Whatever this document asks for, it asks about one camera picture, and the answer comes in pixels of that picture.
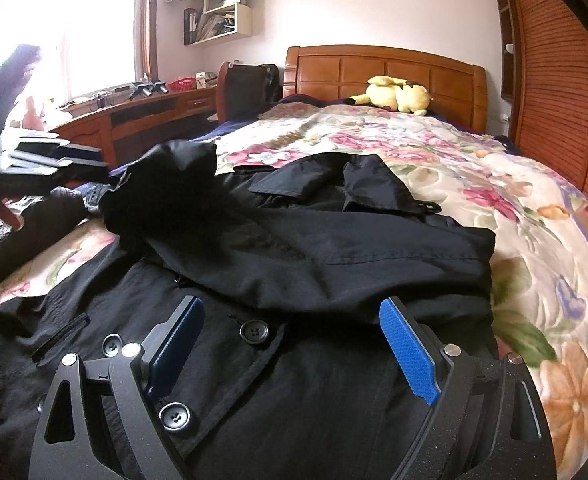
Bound chair with black bag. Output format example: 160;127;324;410
217;61;281;126

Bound yellow plush toy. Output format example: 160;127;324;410
349;75;433;116

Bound wooden desk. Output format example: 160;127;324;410
48;87;221;167

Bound floral blanket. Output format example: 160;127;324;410
0;104;588;467

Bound dark garment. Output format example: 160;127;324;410
1;184;117;261

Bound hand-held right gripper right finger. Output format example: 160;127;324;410
379;297;557;480

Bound white wall shelf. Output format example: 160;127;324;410
183;0;253;47

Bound black coat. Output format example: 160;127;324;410
0;141;497;480

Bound wooden louvered wardrobe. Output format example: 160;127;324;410
491;0;588;221

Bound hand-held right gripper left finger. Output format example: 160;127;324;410
28;296;205;480

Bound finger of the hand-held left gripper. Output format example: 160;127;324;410
4;156;110;184
16;132;102;161

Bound wooden bed headboard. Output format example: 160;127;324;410
282;45;490;135

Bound window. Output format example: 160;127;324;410
0;0;161;107

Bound pink bottle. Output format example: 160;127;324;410
22;96;45;130

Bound navy bed sheet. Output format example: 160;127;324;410
189;94;522;158

